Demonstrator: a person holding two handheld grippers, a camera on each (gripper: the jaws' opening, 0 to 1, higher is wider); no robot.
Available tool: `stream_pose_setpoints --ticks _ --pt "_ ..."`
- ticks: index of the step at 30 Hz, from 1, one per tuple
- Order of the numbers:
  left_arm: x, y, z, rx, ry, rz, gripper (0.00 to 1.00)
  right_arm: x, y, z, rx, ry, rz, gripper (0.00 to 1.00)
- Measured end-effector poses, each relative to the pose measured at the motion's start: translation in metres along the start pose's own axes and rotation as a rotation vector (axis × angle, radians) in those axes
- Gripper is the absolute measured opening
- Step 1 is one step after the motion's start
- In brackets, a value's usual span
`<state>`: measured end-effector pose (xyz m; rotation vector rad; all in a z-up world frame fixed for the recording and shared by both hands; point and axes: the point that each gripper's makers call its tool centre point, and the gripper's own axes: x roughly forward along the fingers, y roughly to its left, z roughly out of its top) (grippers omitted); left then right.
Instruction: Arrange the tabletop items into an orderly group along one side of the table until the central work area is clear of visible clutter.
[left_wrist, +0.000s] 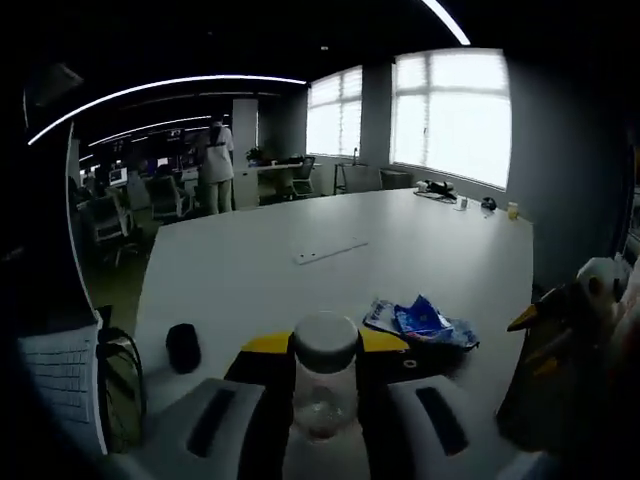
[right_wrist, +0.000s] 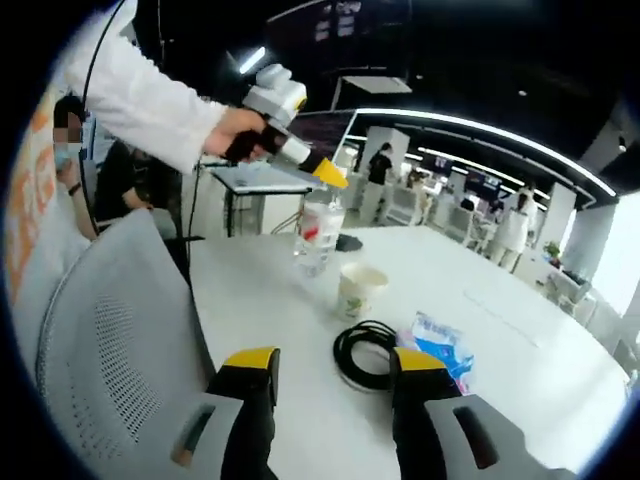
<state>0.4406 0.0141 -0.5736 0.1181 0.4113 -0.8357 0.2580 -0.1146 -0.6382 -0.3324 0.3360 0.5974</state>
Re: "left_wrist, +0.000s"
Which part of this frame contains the black pouch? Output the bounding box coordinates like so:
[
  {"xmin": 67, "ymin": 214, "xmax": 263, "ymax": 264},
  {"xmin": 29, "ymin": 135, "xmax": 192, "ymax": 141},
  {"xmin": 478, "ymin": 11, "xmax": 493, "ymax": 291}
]
[{"xmin": 165, "ymin": 323, "xmax": 202, "ymax": 374}]

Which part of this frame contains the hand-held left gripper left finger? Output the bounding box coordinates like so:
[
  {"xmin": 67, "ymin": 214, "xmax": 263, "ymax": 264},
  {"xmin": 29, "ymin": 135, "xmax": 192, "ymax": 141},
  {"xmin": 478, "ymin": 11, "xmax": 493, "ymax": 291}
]
[{"xmin": 149, "ymin": 329, "xmax": 297, "ymax": 480}]

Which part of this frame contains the grey laptop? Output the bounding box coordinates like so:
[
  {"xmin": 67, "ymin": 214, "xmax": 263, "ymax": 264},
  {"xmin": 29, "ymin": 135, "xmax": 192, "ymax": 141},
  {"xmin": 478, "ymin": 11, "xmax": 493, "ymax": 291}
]
[{"xmin": 17, "ymin": 324, "xmax": 109, "ymax": 454}]

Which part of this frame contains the blue plastic package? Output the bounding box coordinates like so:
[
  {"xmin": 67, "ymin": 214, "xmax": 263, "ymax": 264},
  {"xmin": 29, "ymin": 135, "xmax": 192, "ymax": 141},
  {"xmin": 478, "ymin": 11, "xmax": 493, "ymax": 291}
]
[{"xmin": 363, "ymin": 294, "xmax": 480, "ymax": 352}]

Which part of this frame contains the pile of black items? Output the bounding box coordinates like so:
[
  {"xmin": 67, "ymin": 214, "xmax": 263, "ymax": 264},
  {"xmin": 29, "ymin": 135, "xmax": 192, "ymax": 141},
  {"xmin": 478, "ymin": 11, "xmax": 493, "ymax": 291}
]
[{"xmin": 413, "ymin": 178, "xmax": 459, "ymax": 204}]

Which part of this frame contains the black stand frame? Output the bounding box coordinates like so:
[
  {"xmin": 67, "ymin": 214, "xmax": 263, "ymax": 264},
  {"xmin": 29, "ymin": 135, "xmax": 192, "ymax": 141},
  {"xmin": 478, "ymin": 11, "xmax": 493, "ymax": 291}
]
[{"xmin": 96, "ymin": 304, "xmax": 147, "ymax": 454}]

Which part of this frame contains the clear plastic bottle white cap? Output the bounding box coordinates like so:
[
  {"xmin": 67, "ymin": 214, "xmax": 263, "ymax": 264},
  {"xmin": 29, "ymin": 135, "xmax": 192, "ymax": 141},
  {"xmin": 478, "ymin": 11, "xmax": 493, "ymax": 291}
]
[{"xmin": 291, "ymin": 310, "xmax": 362, "ymax": 442}]

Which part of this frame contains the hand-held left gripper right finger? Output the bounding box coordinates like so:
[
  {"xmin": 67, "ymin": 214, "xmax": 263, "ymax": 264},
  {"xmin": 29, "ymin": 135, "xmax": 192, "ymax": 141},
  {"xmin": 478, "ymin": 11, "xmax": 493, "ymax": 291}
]
[{"xmin": 357, "ymin": 329, "xmax": 521, "ymax": 480}]

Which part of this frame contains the white table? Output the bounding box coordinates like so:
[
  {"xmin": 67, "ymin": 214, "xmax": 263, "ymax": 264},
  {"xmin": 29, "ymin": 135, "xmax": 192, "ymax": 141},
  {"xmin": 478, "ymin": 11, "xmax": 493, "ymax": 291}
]
[{"xmin": 107, "ymin": 188, "xmax": 536, "ymax": 480}]

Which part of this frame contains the white office chair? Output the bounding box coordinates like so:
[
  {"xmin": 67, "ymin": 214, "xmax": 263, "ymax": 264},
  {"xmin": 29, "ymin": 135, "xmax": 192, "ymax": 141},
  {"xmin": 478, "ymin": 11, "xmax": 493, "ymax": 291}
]
[
  {"xmin": 89, "ymin": 187, "xmax": 141, "ymax": 266},
  {"xmin": 149, "ymin": 174, "xmax": 194, "ymax": 219}
]

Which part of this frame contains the white office desk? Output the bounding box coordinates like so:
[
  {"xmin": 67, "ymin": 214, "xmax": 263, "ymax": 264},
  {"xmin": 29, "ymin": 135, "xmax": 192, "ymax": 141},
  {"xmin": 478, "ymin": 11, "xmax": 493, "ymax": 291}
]
[{"xmin": 233, "ymin": 162, "xmax": 311, "ymax": 209}]

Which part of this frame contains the white table cable cover strip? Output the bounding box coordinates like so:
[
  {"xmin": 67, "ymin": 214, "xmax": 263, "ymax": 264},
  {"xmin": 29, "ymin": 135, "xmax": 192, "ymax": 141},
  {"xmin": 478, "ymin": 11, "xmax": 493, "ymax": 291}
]
[{"xmin": 292, "ymin": 238, "xmax": 370, "ymax": 267}]

